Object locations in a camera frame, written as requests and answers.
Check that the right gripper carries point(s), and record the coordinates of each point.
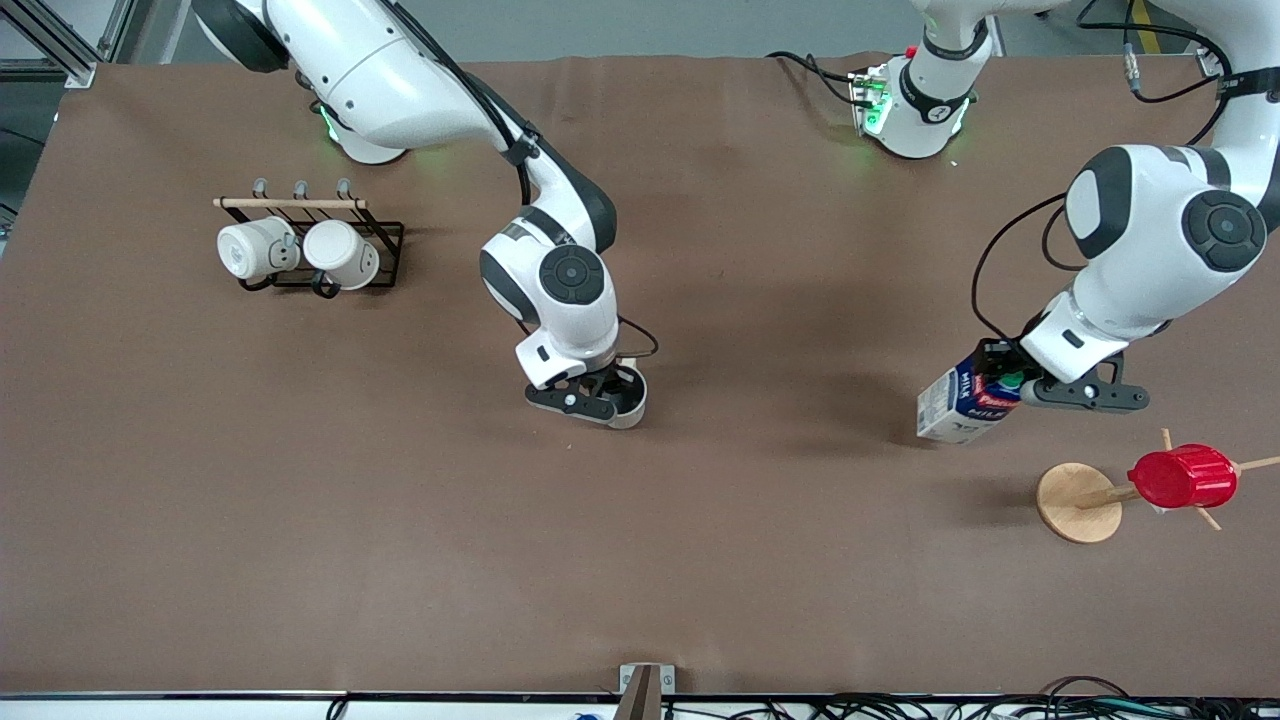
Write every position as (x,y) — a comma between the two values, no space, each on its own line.
(612,383)

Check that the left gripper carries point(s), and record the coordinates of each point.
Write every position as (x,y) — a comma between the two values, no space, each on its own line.
(1001,357)

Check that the white mug with dark inside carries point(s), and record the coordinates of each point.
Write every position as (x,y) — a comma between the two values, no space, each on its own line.
(632,412)

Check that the blue and white milk carton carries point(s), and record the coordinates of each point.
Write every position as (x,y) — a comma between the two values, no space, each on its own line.
(962,405)

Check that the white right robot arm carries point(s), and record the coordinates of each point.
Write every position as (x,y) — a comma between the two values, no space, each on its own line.
(380,70)

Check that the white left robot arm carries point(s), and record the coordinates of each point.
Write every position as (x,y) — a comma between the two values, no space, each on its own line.
(1140,240)

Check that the red plastic cup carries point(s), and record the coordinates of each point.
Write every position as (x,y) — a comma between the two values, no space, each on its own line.
(1182,477)

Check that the wooden mug tree stand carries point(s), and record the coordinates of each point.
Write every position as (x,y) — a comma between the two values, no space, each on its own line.
(1078,503)

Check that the metal table edge bracket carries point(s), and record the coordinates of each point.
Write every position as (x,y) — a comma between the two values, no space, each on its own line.
(646,690)

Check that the aluminium frame profile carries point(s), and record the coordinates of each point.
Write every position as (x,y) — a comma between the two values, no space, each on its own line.
(55,45)

